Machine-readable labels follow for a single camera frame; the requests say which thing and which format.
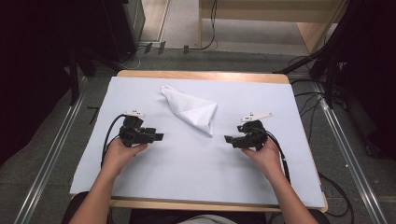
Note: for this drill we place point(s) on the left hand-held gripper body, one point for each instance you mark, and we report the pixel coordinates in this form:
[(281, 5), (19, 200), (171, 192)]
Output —
[(134, 134)]

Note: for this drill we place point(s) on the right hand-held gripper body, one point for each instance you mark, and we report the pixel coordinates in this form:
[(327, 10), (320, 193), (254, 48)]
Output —
[(252, 134)]

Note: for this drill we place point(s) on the white mesh laundry bag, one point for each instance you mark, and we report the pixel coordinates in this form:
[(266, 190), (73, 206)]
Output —
[(191, 109)]

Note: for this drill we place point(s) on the person's left hand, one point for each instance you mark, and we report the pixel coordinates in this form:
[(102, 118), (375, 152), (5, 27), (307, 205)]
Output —
[(120, 155)]

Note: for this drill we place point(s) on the person's right hand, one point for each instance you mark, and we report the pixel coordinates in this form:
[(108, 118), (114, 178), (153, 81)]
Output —
[(266, 157)]

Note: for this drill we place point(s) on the pale blue table mat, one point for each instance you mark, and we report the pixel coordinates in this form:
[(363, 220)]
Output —
[(193, 171)]

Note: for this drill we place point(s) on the wooden table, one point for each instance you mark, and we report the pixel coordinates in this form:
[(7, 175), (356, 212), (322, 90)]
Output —
[(202, 75)]

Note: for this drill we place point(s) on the black metal stand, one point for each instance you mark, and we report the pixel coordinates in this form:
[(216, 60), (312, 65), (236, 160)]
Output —
[(74, 81), (330, 77)]

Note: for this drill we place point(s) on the person's dark and grey clothing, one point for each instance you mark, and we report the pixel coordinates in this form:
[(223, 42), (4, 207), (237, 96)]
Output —
[(199, 217)]

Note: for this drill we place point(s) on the black cabinet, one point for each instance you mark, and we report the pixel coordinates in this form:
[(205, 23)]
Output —
[(123, 28)]

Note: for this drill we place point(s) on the light wooden bench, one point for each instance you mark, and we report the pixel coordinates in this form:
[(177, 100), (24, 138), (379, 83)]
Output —
[(264, 11)]

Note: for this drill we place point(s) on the metal floor rail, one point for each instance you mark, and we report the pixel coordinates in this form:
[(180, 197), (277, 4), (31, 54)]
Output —
[(49, 155), (351, 161)]

